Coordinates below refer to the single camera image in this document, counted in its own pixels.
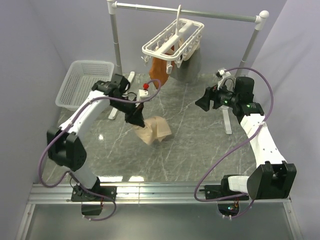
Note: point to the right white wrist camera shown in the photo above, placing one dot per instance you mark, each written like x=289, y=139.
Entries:
x=222, y=75

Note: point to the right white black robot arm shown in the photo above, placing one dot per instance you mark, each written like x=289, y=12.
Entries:
x=273, y=177

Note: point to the aluminium mounting rail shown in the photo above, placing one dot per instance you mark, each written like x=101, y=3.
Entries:
x=126, y=193

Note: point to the beige underwear shorts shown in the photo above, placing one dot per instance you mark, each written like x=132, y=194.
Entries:
x=155, y=128

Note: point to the white metal clothes rack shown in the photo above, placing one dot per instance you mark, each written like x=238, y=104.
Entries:
x=259, y=21

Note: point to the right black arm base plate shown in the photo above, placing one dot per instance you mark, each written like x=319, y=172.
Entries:
x=217, y=191

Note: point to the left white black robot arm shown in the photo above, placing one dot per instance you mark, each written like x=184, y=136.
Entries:
x=64, y=143

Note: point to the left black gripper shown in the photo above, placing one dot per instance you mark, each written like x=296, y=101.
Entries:
x=135, y=117

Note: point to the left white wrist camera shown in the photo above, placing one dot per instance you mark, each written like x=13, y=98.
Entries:
x=143, y=94

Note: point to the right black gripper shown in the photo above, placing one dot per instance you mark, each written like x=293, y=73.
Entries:
x=211, y=94

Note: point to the orange underwear on hanger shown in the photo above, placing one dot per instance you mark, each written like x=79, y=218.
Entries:
x=158, y=70

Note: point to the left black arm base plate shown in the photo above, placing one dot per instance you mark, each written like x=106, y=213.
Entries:
x=104, y=194

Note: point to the white perforated plastic basket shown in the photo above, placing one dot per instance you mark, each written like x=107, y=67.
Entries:
x=78, y=82

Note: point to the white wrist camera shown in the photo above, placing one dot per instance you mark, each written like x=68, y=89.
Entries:
x=222, y=75
x=143, y=94

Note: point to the white clip drying hanger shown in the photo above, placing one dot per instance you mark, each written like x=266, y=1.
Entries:
x=176, y=43

